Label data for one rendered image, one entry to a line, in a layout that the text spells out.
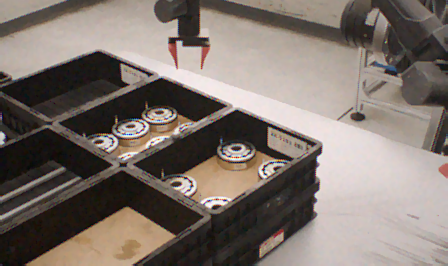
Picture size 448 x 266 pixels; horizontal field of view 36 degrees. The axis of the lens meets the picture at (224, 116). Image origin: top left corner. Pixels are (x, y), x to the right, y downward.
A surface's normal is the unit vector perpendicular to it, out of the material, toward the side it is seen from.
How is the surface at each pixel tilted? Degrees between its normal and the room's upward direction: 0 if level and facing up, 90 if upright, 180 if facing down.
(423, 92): 72
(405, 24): 87
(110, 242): 0
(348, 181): 0
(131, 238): 0
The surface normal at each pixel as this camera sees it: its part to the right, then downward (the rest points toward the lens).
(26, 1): 0.79, 0.29
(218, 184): -0.01, -0.88
